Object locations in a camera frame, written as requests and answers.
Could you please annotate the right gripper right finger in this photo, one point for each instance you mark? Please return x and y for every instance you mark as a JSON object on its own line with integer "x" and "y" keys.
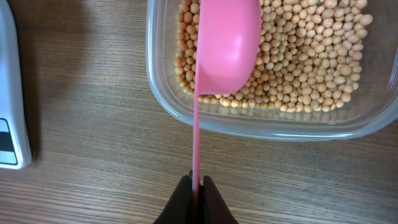
{"x": 212, "y": 208}

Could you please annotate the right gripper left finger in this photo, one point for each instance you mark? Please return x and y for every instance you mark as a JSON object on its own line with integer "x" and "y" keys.
{"x": 178, "y": 209}

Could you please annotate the pink plastic scoop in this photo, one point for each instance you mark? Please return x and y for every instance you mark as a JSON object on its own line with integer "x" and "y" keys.
{"x": 228, "y": 39}

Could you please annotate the white digital kitchen scale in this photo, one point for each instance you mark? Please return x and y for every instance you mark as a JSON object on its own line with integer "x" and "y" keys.
{"x": 15, "y": 147}

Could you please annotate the clear plastic container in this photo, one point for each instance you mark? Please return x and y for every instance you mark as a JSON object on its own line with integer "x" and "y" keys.
{"x": 372, "y": 107}

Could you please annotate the pile of soybeans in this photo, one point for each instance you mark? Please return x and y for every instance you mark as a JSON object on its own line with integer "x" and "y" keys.
{"x": 308, "y": 57}

